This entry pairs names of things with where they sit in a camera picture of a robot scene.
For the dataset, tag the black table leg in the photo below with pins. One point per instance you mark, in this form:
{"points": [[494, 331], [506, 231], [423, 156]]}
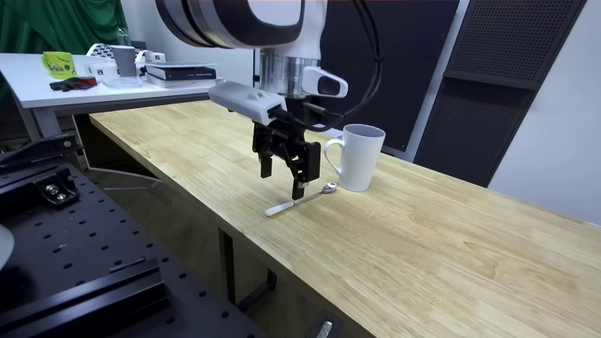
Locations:
{"points": [[228, 263]]}

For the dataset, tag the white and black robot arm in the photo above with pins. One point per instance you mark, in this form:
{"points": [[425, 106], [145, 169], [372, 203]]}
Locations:
{"points": [[250, 25]]}

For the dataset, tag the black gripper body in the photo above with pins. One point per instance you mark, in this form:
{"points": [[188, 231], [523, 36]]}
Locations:
{"points": [[299, 122]]}

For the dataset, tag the large black wall panel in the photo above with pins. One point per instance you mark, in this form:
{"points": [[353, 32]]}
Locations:
{"points": [[400, 68]]}

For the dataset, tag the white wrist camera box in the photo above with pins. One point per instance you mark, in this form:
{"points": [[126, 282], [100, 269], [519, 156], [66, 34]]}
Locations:
{"points": [[245, 100]]}

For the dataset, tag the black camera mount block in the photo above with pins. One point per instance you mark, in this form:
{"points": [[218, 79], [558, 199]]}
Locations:
{"points": [[59, 192]]}

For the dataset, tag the yellow-green packet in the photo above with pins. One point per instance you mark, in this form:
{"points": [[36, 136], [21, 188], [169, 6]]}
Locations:
{"points": [[59, 64]]}

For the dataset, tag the black panel with shelf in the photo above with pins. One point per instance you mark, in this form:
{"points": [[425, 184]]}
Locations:
{"points": [[500, 94]]}

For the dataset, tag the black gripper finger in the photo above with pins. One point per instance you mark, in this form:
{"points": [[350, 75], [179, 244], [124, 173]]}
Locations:
{"points": [[265, 152], [305, 166]]}

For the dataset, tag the green curtain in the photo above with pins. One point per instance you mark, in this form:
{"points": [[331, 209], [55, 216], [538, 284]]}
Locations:
{"points": [[57, 25]]}

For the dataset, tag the black book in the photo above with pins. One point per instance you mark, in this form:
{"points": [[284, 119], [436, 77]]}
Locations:
{"points": [[181, 74]]}

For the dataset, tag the small white object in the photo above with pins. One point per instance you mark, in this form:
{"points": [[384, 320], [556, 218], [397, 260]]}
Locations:
{"points": [[151, 57]]}

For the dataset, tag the grey cup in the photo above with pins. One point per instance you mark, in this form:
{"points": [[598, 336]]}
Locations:
{"points": [[126, 60]]}

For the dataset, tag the aluminium frame post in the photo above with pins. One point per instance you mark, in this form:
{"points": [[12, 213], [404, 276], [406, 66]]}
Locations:
{"points": [[438, 75]]}

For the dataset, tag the white side table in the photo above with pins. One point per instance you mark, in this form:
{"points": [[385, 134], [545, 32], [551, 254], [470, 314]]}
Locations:
{"points": [[38, 87]]}

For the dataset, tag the small checker pattern box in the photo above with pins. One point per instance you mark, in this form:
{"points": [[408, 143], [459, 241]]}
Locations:
{"points": [[102, 60]]}

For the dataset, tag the red and black tool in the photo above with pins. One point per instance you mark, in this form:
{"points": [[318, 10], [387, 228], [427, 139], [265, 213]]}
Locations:
{"points": [[74, 83]]}

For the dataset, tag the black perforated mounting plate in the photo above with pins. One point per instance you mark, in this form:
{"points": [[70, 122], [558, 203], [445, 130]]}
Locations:
{"points": [[87, 263]]}

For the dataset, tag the white ceramic mug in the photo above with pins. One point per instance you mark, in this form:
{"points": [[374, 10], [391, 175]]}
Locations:
{"points": [[361, 156]]}

